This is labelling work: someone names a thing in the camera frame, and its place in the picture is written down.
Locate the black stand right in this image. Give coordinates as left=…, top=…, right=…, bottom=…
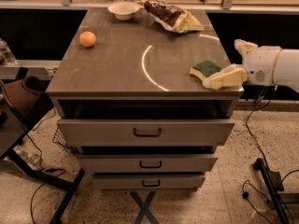
left=253, top=158, right=299, bottom=224

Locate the blue tape cross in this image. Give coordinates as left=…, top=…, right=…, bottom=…
left=130, top=191, right=159, bottom=224

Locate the green and yellow sponge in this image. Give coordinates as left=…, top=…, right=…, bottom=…
left=190, top=60, right=221, bottom=80

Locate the orange fruit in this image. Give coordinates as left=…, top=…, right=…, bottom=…
left=79, top=31, right=96, bottom=48

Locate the clear plastic bottle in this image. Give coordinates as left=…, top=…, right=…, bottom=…
left=0, top=38, right=18, bottom=65

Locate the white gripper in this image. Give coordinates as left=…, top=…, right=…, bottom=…
left=203, top=39, right=282, bottom=91

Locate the middle drawer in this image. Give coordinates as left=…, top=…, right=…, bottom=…
left=79, top=154, right=217, bottom=174

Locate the drawer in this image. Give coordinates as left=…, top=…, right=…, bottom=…
left=79, top=154, right=217, bottom=174
left=93, top=175, right=206, bottom=190
left=58, top=119, right=235, bottom=147

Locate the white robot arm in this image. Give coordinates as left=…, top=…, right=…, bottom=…
left=203, top=39, right=299, bottom=92

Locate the grey drawer cabinet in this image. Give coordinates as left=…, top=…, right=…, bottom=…
left=47, top=8, right=243, bottom=179

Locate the white bowl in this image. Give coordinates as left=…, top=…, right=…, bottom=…
left=108, top=1, right=140, bottom=21

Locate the brown chair seat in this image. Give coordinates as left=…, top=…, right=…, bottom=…
left=2, top=77, right=42, bottom=119

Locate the top drawer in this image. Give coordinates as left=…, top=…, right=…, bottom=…
left=58, top=119, right=235, bottom=147

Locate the brown chip bag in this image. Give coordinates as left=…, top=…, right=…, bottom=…
left=142, top=0, right=204, bottom=34

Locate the bottom drawer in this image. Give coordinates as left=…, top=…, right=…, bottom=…
left=93, top=175, right=206, bottom=190

